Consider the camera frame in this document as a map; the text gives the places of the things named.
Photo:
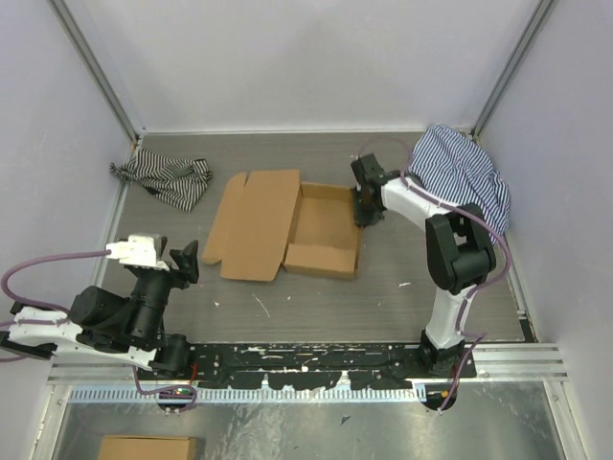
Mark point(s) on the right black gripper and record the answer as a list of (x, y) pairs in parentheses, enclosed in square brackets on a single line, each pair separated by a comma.
[(361, 218)]

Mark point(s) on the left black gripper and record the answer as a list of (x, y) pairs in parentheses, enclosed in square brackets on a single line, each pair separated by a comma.
[(189, 262)]

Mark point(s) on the brown cardboard box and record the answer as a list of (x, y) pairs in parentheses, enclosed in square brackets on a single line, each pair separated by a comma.
[(272, 220)]

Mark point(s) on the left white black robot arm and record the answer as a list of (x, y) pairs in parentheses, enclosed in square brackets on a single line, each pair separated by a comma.
[(94, 326)]

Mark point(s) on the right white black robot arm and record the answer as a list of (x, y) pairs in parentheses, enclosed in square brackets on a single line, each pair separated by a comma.
[(459, 252)]

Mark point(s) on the small cardboard box foreground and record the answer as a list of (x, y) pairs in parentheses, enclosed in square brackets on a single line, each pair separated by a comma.
[(132, 447)]

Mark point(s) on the black white striped cloth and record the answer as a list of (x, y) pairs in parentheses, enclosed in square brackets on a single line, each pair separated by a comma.
[(178, 182)]

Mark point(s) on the blue white striped cloth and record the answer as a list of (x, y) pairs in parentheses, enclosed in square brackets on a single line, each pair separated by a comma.
[(454, 168)]

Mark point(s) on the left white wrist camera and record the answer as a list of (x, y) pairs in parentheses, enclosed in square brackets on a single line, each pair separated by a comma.
[(140, 250)]

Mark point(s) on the left aluminium frame post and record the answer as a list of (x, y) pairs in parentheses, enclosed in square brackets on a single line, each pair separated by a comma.
[(72, 19)]

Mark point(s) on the aluminium frame post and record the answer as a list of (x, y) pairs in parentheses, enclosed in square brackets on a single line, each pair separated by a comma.
[(520, 51), (72, 19)]

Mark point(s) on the right aluminium frame post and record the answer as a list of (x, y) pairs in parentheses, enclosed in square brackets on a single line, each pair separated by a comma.
[(520, 51)]

